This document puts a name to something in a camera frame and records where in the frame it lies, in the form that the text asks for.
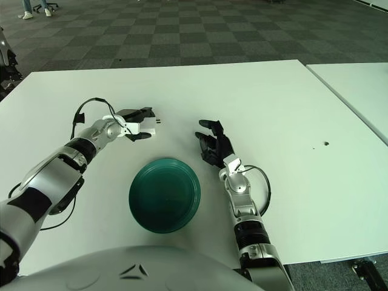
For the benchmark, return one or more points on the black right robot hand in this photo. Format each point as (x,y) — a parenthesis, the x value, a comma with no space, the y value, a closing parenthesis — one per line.
(219,145)

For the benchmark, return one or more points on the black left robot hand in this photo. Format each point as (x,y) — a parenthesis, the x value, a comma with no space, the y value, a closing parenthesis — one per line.
(131,113)

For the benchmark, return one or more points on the white charger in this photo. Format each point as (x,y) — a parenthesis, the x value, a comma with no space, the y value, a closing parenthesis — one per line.
(150,125)

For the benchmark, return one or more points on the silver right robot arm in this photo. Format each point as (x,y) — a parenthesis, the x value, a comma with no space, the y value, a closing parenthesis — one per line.
(239,185)

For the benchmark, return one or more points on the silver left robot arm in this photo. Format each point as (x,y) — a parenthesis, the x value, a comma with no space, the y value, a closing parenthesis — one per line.
(45,179)

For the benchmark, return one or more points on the green plate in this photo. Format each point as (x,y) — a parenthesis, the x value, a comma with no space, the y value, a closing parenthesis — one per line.
(163,197)

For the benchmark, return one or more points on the black office chair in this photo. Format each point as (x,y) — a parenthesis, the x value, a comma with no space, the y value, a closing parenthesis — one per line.
(6,75)

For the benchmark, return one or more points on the black swivel chair base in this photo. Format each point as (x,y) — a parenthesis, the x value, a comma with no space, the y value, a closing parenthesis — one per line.
(38,7)

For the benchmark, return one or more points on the person with white shoes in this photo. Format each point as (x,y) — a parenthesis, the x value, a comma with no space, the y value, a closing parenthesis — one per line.
(28,15)

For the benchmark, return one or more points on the grey robot torso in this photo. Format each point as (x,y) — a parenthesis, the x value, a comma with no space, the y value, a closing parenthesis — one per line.
(121,269)

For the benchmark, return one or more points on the black table foot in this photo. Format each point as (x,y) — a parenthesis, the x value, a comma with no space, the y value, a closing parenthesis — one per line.
(365,268)

